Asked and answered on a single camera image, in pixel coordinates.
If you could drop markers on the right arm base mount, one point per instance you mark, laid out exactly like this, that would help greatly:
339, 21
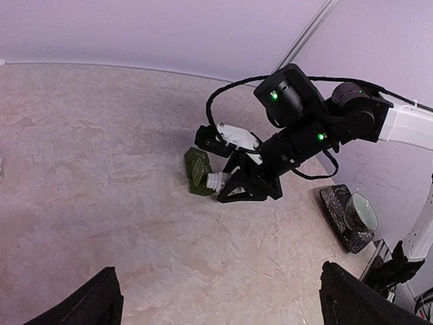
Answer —
388, 269

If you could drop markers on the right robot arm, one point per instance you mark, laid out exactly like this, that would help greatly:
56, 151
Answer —
308, 124

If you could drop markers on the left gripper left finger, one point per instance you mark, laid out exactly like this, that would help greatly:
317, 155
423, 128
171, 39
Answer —
98, 301

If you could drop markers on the right aluminium frame post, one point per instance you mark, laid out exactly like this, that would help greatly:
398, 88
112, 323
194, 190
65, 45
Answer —
306, 33

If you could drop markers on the white pill bottle rear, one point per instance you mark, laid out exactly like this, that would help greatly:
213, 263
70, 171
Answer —
2, 172

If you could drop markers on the green weekly pill organizer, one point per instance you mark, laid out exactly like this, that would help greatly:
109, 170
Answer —
197, 164

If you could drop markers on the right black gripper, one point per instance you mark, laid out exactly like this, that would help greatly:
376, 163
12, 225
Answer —
249, 182

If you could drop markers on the black floral square plate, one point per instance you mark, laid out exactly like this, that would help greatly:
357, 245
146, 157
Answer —
335, 199

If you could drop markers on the pale green bowl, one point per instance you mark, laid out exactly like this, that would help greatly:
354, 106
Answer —
359, 215

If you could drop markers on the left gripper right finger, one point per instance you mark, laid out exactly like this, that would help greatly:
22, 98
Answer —
346, 300

